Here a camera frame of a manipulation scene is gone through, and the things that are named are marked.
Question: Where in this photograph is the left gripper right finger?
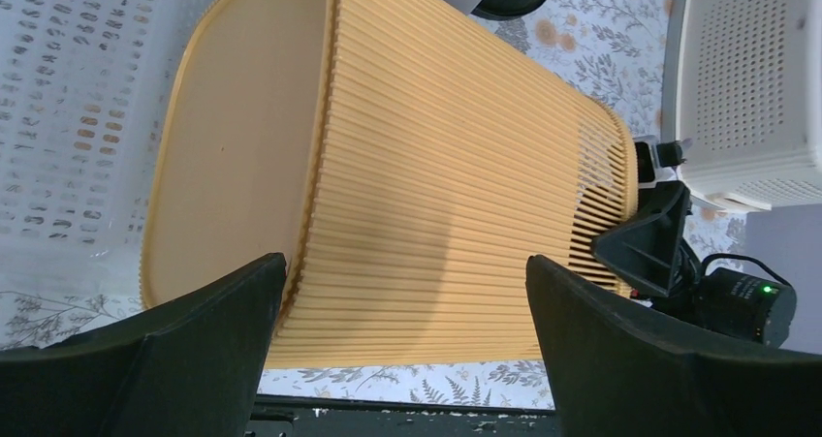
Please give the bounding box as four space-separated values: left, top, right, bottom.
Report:
525 255 821 436

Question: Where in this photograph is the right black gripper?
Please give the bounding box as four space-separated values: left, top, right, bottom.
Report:
591 182 798 348

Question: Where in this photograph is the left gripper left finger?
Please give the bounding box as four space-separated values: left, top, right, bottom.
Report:
1 253 286 436

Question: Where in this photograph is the cream large container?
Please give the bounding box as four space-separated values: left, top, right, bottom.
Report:
661 0 821 213

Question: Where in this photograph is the yellow plastic waste basket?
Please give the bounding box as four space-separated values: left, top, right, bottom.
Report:
140 0 638 368

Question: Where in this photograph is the white perforated basket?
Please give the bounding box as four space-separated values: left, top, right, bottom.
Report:
1 0 214 296

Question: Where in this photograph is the floral patterned table mat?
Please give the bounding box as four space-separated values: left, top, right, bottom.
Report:
0 0 749 411

